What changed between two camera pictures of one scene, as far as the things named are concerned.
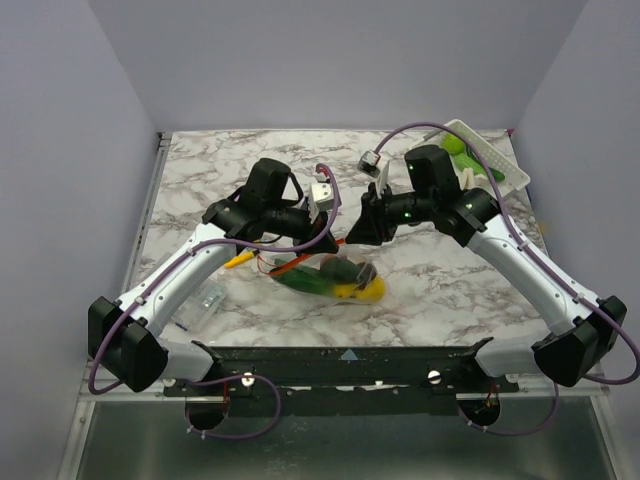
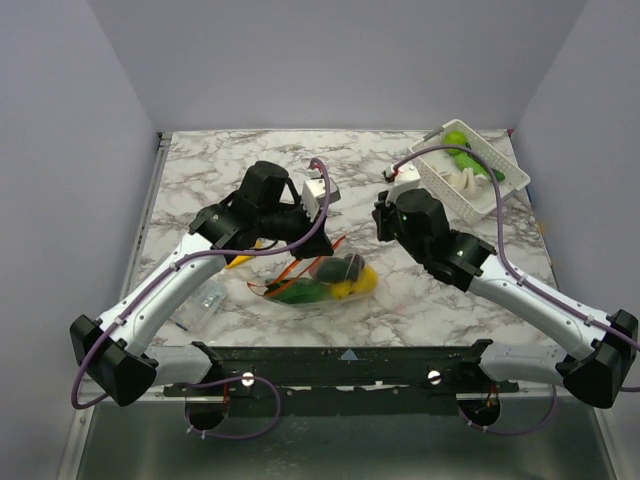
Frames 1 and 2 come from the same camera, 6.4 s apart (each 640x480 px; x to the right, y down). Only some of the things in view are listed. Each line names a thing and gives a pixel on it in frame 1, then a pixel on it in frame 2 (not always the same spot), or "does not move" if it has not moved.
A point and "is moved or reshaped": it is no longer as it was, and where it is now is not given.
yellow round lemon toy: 374,291 to 366,281
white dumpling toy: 468,179 does not move
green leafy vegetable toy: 469,161 does not move
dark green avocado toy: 339,270 does not move
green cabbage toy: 453,144 does not move
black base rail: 249,371 does not move
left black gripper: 315,227 does not move
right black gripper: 376,213 to 381,223
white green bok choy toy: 303,277 to 301,291
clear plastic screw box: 198,310 does not move
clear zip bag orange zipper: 340,272 is moved or reshaped
